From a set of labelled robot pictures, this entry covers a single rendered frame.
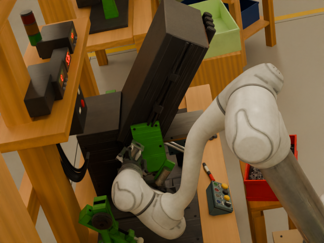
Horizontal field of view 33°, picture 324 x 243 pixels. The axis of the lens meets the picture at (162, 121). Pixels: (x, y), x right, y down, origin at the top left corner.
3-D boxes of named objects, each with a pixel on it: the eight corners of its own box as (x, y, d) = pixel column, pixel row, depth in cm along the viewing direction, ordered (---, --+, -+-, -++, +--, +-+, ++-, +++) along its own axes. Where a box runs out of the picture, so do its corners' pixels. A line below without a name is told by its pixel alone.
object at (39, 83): (57, 90, 187) (51, 73, 183) (51, 114, 175) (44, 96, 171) (37, 94, 188) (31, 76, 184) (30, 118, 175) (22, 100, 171)
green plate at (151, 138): (169, 161, 226) (159, 113, 219) (168, 169, 218) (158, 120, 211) (142, 165, 227) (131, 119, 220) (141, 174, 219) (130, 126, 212)
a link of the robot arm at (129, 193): (107, 181, 187) (135, 205, 190) (101, 202, 172) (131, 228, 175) (128, 160, 184) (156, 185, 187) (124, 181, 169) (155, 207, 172)
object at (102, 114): (138, 149, 262) (122, 90, 243) (137, 191, 237) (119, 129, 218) (101, 155, 264) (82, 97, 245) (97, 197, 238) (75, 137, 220)
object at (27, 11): (36, 19, 210) (33, 7, 208) (34, 24, 206) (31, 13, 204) (24, 21, 211) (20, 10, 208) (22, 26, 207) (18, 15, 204)
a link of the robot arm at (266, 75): (215, 83, 160) (212, 109, 149) (261, 44, 150) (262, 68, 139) (246, 110, 164) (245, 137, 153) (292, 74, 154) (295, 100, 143)
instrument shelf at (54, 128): (91, 23, 245) (88, 15, 243) (68, 141, 171) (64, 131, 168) (37, 34, 247) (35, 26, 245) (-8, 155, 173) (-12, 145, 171)
